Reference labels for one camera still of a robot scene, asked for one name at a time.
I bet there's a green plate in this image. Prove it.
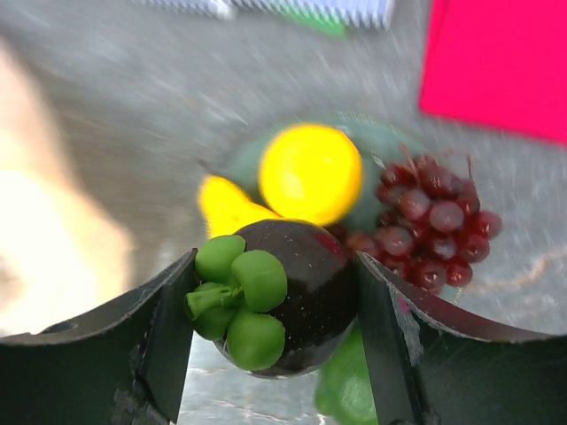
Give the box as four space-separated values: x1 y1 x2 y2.
214 112 426 232

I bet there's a green lime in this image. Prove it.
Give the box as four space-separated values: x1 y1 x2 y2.
314 324 378 425

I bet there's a green cloth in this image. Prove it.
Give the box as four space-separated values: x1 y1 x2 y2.
305 18 347 38

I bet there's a dark mangosteen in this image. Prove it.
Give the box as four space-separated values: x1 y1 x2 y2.
183 220 358 377

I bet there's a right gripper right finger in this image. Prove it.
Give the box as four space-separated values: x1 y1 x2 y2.
356 252 566 424

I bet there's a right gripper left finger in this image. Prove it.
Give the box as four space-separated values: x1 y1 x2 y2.
1 251 197 424

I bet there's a yellow lemon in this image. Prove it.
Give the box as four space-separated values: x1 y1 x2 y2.
258 123 363 227

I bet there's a red cloth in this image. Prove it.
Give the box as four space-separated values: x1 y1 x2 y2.
419 1 566 146

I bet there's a yellow pear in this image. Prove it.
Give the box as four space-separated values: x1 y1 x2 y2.
197 174 281 239

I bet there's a beige plastic bag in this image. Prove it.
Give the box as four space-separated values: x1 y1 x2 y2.
1 43 133 336

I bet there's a red grapes bunch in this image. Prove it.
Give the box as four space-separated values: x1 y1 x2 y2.
328 146 503 294

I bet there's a blue striped cloth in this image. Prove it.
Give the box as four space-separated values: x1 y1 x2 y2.
142 0 396 29

